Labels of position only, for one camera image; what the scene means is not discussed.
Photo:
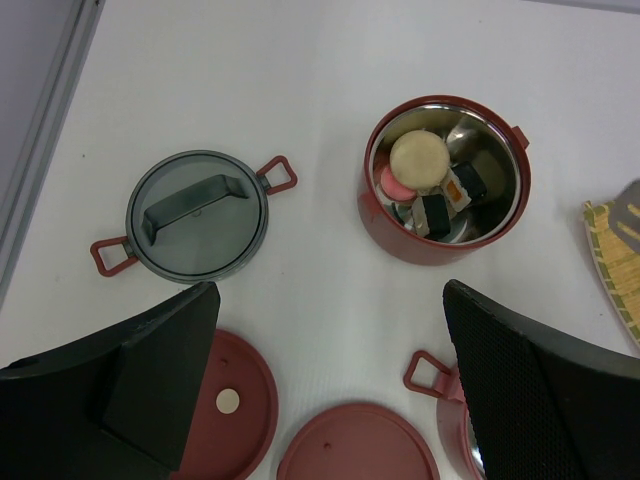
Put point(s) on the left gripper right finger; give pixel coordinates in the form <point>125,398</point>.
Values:
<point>543,404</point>

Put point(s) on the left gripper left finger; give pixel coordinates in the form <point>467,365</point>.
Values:
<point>116,404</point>

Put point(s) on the metal tongs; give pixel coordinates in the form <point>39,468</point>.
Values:
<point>623,216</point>

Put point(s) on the black sushi roll with orange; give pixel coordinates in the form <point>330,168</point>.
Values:
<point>462,186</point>

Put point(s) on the pink round cake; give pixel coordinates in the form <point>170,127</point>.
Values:
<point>392,188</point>

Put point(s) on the white round bun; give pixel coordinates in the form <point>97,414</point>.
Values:
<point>419,160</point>

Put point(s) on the black white sushi roll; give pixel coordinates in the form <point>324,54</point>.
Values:
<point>431,217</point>

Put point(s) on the dark red lid left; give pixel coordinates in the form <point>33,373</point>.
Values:
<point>236,413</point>

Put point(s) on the dark red lid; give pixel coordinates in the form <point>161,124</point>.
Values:
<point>236,413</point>
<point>358,441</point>

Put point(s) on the bamboo serving mat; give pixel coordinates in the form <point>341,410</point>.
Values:
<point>617,266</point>

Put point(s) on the dark red lid right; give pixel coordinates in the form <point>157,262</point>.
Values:
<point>358,441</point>

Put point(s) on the dark red steel-lined pot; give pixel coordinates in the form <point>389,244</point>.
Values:
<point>472,133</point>

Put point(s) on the pink steel-lined pot with handles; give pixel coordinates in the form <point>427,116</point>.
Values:
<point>453,419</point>

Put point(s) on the grey transparent lid with handles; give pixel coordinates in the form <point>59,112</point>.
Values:
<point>197,216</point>

